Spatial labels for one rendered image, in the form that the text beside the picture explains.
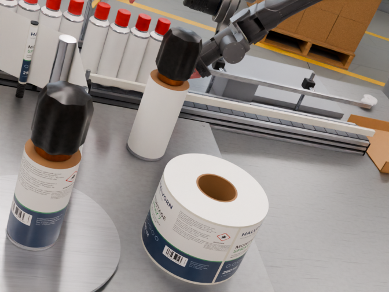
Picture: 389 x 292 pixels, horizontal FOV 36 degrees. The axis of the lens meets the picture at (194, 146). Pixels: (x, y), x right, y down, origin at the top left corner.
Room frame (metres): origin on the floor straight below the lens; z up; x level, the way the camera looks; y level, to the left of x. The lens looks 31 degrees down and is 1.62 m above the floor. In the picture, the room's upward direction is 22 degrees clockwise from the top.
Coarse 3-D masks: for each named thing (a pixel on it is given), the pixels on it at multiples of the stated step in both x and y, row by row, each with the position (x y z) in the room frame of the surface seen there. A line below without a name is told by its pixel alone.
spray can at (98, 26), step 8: (96, 8) 1.34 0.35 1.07; (104, 8) 1.34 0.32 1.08; (96, 16) 1.34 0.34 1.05; (104, 16) 1.34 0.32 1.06; (88, 24) 1.34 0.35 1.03; (96, 24) 1.33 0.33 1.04; (104, 24) 1.34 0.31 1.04; (88, 32) 1.33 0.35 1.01; (96, 32) 1.33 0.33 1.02; (104, 32) 1.34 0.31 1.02; (88, 40) 1.33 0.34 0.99; (96, 40) 1.33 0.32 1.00; (104, 40) 1.35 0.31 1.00; (88, 48) 1.33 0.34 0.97; (96, 48) 1.33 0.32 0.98; (80, 56) 1.34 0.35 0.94; (88, 56) 1.33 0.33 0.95; (96, 56) 1.34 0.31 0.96; (88, 64) 1.33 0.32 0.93; (96, 64) 1.34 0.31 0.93
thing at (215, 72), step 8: (80, 40) 1.38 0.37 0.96; (216, 72) 1.52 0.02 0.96; (224, 72) 1.53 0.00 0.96; (240, 80) 1.55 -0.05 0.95; (248, 80) 1.56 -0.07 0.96; (256, 80) 1.57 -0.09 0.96; (264, 80) 1.59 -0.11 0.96; (280, 88) 1.60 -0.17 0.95; (288, 88) 1.61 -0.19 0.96; (296, 88) 1.63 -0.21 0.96; (312, 96) 1.65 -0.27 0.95; (320, 96) 1.66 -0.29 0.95; (328, 96) 1.67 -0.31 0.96; (336, 96) 1.69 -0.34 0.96; (352, 104) 1.70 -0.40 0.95; (360, 104) 1.72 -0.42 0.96; (368, 104) 1.73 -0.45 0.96
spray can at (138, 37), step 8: (144, 16) 1.38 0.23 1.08; (136, 24) 1.37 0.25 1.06; (144, 24) 1.37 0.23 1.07; (136, 32) 1.36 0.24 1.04; (144, 32) 1.37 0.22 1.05; (128, 40) 1.37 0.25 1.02; (136, 40) 1.36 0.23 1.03; (144, 40) 1.37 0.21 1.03; (128, 48) 1.36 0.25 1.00; (136, 48) 1.36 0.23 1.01; (144, 48) 1.37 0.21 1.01; (128, 56) 1.36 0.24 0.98; (136, 56) 1.36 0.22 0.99; (120, 64) 1.37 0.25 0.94; (128, 64) 1.36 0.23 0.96; (136, 64) 1.37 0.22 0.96; (120, 72) 1.36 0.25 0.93; (128, 72) 1.36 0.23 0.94; (136, 72) 1.37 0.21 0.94; (128, 80) 1.36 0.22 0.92; (120, 88) 1.36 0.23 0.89
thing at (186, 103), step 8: (96, 88) 1.32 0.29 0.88; (104, 88) 1.34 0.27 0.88; (112, 88) 1.35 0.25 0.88; (136, 96) 1.36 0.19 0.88; (208, 96) 1.52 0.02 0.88; (184, 104) 1.42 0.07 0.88; (192, 104) 1.44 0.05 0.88; (200, 104) 1.46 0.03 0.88; (248, 104) 1.57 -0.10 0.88; (224, 112) 1.47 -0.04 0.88; (232, 112) 1.49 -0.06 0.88; (240, 112) 1.51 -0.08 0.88; (264, 120) 1.52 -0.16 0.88; (272, 120) 1.54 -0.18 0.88; (280, 120) 1.56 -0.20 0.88; (328, 120) 1.69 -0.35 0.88; (304, 128) 1.57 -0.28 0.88; (312, 128) 1.59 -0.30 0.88; (320, 128) 1.61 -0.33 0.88; (344, 136) 1.63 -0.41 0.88; (352, 136) 1.64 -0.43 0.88; (360, 136) 1.67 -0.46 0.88
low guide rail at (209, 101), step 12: (108, 84) 1.33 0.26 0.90; (120, 84) 1.34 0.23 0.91; (132, 84) 1.35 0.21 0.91; (144, 84) 1.37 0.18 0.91; (192, 96) 1.42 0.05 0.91; (204, 96) 1.44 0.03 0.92; (228, 108) 1.47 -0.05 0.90; (240, 108) 1.48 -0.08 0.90; (252, 108) 1.49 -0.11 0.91; (264, 108) 1.51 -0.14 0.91; (288, 120) 1.54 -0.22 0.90; (300, 120) 1.56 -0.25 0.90; (312, 120) 1.57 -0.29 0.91; (324, 120) 1.60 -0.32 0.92; (360, 132) 1.64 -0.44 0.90; (372, 132) 1.66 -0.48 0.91
